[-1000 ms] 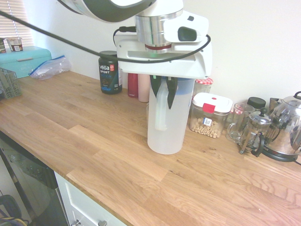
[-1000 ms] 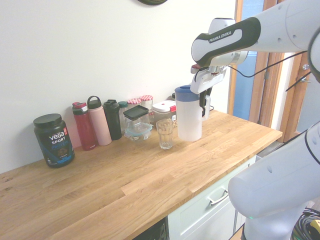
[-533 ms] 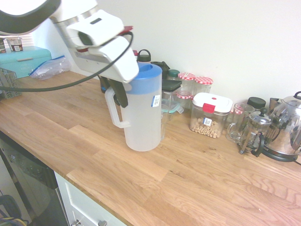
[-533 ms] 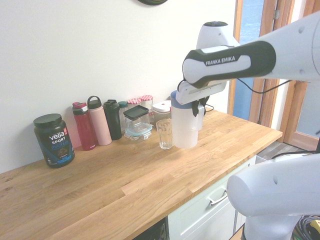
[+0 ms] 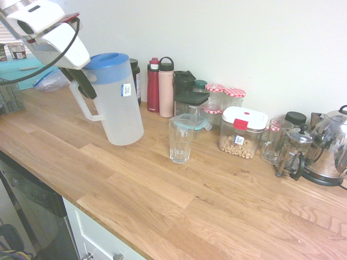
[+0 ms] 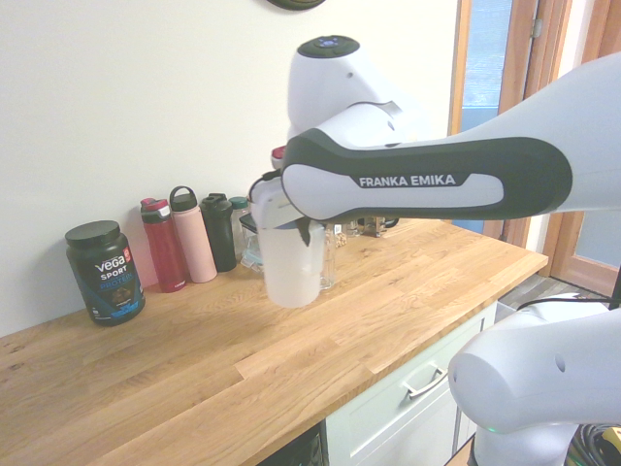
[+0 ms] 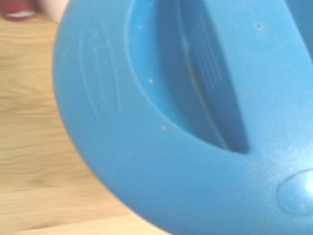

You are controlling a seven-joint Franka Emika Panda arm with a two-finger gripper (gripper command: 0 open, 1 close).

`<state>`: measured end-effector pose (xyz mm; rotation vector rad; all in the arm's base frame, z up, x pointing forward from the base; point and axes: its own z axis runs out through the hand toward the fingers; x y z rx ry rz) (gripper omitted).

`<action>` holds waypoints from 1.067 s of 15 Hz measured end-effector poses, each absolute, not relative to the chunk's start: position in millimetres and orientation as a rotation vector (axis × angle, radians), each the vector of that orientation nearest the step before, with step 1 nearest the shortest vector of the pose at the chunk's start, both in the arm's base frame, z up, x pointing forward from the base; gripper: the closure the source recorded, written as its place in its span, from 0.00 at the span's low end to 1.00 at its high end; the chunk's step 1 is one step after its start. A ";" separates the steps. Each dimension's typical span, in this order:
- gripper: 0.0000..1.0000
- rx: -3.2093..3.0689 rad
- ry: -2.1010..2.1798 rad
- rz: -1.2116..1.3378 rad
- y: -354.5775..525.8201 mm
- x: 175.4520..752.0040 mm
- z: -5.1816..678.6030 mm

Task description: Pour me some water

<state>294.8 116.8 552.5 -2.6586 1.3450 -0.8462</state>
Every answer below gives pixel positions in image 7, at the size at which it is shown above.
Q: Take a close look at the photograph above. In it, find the blue plastic lid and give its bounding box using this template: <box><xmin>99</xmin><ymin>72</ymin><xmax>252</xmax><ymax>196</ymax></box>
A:
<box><xmin>52</xmin><ymin>0</ymin><xmax>313</xmax><ymax>235</ymax></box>

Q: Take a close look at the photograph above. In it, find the red water bottle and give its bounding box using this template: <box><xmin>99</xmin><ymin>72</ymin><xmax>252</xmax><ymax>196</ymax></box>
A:
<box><xmin>0</xmin><ymin>0</ymin><xmax>38</xmax><ymax>23</ymax></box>

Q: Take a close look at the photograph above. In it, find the pink bottle with black lid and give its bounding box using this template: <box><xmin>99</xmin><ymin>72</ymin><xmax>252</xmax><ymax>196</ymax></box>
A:
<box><xmin>40</xmin><ymin>0</ymin><xmax>69</xmax><ymax>24</ymax></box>

